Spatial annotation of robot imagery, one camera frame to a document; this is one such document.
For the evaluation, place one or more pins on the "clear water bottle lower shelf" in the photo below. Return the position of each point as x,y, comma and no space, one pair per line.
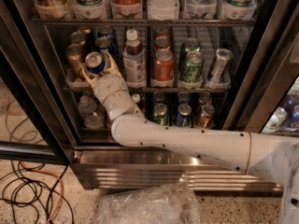
92,113

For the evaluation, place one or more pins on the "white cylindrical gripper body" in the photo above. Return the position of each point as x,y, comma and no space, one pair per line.
109,87

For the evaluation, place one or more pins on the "gold brown can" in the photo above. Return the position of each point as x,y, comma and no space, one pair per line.
87,30
78,38
74,57

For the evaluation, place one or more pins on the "green white bottle top shelf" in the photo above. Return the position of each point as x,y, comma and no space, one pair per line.
89,9

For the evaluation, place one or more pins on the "brown tea bottle lower shelf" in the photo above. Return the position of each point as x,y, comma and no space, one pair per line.
138,100

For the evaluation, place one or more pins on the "brown tea bottle middle shelf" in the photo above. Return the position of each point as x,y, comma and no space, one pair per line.
134,60

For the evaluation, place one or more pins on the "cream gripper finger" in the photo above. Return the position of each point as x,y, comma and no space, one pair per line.
90,78
112,68

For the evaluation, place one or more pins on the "glass fridge door left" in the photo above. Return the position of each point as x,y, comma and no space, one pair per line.
37,135

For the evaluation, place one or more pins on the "brown tea bottle shelf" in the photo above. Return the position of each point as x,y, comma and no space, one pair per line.
138,100
134,60

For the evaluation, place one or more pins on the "blue can right compartment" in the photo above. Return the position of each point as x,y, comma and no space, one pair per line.
291,105

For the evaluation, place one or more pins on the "silver can top shelf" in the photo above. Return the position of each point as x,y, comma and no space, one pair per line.
199,9

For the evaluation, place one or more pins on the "blue can lower shelf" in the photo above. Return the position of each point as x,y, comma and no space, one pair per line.
183,116

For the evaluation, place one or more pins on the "red can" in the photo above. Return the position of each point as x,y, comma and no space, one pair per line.
163,63
161,43
161,31

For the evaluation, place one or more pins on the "gold can lower shelf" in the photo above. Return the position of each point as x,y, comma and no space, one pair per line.
206,116

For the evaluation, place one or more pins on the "blue pepsi can front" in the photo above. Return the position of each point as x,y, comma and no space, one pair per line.
95,62

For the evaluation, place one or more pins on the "glass fridge door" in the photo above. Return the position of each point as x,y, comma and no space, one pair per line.
266,88
37,135

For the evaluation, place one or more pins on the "glass fridge door right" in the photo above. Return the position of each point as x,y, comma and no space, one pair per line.
266,88

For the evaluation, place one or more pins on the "blue pepsi can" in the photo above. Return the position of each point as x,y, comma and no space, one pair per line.
105,43
95,62
107,31

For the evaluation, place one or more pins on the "blue pepsi can back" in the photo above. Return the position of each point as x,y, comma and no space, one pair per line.
107,31

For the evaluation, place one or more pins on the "gold brown can front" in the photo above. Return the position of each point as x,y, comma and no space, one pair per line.
74,57

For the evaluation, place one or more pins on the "clear plastic bag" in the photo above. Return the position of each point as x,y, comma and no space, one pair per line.
167,204

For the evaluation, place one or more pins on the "green can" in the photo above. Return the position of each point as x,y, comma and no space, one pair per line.
190,44
191,68

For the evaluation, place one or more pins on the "green white bottle top right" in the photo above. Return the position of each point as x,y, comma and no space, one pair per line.
236,10

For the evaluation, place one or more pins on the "green can back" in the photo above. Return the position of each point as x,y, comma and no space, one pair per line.
190,44

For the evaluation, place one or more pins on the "red bottle top shelf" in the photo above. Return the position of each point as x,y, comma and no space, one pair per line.
126,9

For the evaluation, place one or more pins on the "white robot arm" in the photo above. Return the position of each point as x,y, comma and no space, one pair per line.
271,157

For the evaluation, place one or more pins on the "red can front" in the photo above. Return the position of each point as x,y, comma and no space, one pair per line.
163,63

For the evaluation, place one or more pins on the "green can front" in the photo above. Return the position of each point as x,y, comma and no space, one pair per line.
191,68

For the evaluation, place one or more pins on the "red can back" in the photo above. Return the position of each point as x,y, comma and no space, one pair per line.
161,31

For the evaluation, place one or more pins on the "gold brown can back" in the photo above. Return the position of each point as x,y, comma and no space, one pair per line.
87,30

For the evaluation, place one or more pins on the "slim silver can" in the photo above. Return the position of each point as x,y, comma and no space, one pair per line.
221,60

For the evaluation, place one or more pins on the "green can lower shelf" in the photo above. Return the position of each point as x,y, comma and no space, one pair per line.
160,115

